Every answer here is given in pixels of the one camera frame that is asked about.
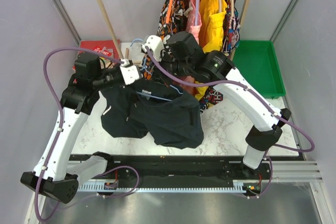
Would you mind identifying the grey slotted cable duct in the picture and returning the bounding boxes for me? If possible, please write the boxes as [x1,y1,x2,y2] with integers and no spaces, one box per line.
[78,180,260,193]

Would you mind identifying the large red book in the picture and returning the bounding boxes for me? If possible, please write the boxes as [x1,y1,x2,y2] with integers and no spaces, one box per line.
[79,40,120,69]

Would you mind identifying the colourful paperback book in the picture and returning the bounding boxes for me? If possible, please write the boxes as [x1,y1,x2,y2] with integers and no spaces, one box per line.
[93,47,113,60]

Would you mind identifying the comic print shorts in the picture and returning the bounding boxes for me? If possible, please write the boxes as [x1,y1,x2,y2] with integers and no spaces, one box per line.
[198,0,241,114]

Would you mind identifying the camouflage orange black shorts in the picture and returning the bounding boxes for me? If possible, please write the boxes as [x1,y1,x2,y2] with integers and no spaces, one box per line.
[141,0,188,81]

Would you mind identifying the wooden clothes rack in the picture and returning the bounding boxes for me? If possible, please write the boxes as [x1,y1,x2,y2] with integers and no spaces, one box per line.
[96,0,250,59]

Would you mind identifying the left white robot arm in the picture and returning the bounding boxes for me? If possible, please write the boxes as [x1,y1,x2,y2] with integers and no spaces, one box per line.
[20,49,133,204]

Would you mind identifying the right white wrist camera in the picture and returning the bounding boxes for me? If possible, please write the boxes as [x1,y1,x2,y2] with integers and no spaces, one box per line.
[141,35,164,61]

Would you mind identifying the purple cable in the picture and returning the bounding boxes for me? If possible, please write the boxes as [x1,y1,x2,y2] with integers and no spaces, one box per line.
[145,47,315,153]
[34,47,127,221]

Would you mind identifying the yellow shorts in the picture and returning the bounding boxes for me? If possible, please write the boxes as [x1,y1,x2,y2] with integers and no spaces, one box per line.
[194,0,228,101]

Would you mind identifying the blue wire hanger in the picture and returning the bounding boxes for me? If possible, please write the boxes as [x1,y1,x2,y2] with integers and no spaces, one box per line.
[131,47,184,102]

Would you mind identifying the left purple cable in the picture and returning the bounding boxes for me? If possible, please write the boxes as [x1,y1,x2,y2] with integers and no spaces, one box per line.
[34,47,127,221]

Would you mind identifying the pink patterned shorts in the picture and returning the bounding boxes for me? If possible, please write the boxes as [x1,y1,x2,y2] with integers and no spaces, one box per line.
[181,0,203,86]

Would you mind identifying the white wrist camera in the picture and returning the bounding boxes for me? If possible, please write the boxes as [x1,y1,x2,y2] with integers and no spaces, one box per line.
[120,59,142,85]
[141,35,164,61]

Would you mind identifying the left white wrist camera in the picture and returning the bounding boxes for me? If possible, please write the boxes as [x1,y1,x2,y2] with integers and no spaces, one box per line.
[120,59,142,85]

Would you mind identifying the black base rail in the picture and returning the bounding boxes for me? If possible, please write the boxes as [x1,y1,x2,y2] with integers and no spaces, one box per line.
[68,153,274,188]

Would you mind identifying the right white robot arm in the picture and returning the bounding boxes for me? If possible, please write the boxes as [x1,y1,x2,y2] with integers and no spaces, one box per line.
[147,31,291,179]

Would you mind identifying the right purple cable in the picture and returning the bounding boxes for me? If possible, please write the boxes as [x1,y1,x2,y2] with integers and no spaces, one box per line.
[145,47,315,153]

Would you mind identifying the green plastic tray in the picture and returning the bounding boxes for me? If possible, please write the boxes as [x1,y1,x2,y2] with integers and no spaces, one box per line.
[233,40,286,99]

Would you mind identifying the dark navy shorts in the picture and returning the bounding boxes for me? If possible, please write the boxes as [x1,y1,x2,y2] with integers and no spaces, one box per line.
[101,79,204,150]

